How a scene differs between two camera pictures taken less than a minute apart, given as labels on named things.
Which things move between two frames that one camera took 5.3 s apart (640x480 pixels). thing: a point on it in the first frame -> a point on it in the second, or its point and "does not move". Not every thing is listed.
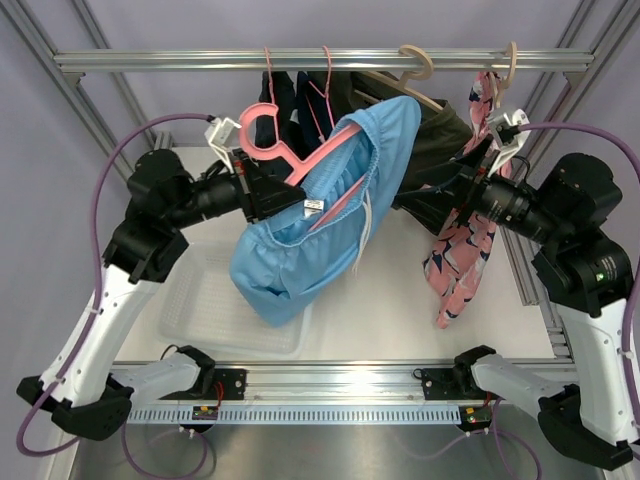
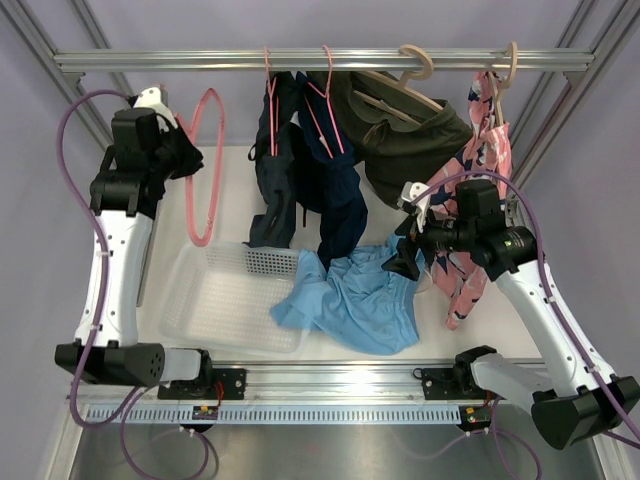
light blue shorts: [283, 267] -> [362, 307]
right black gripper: [431, 205] -> [404, 261]
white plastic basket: [201, 308] does not move
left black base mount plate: [216, 384] does not move
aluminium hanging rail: [323, 60] does not move
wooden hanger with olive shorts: [403, 86] does not move
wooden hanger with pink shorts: [500, 85] does not move
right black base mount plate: [453, 384] does not move
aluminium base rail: [335, 382] does not move
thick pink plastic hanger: [303, 160] -> [190, 132]
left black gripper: [263, 194] -> [192, 156]
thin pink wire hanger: [320, 136] does not move
